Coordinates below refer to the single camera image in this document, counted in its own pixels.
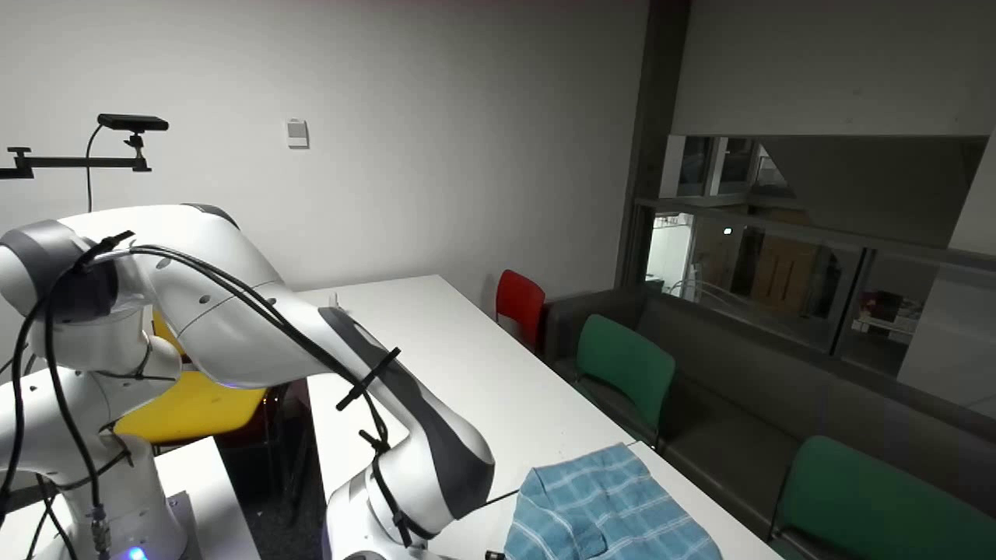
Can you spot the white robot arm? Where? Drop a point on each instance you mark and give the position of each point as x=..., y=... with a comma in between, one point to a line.
x=117, y=303

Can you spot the yellow chair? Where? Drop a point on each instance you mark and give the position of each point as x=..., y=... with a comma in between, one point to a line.
x=195, y=404

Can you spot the blue checkered towel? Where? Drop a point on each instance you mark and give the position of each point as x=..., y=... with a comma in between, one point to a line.
x=602, y=506

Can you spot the white wall switch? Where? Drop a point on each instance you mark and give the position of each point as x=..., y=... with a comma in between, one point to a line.
x=298, y=136

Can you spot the far green chair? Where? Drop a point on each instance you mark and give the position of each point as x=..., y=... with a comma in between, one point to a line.
x=623, y=374

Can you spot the green chair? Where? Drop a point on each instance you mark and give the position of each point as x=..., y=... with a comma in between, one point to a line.
x=623, y=374
x=840, y=502

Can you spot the red chair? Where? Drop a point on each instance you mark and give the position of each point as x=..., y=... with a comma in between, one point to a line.
x=520, y=309

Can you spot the black camera on boom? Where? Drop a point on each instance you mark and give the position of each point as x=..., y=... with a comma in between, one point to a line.
x=25, y=162

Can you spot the near green chair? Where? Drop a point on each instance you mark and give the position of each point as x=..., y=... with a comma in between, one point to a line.
x=840, y=502

